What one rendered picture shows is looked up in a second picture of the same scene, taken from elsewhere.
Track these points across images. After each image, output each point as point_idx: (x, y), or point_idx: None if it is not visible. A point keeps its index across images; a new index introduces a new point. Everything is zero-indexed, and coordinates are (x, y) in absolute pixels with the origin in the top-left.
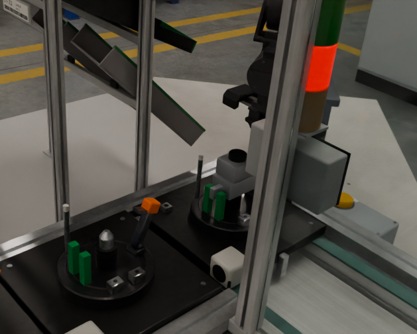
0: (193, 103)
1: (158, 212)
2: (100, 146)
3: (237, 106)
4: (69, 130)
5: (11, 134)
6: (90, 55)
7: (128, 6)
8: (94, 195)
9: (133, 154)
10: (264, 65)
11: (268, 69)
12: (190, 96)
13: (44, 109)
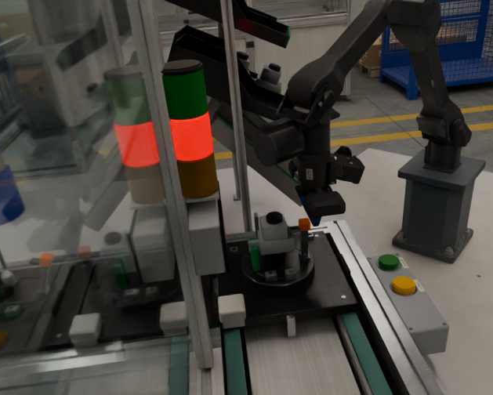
0: (383, 173)
1: (227, 252)
2: (274, 197)
3: (292, 175)
4: (263, 182)
5: (224, 179)
6: (230, 124)
7: (224, 85)
8: (237, 232)
9: (293, 208)
10: (262, 139)
11: (265, 143)
12: (386, 168)
13: None
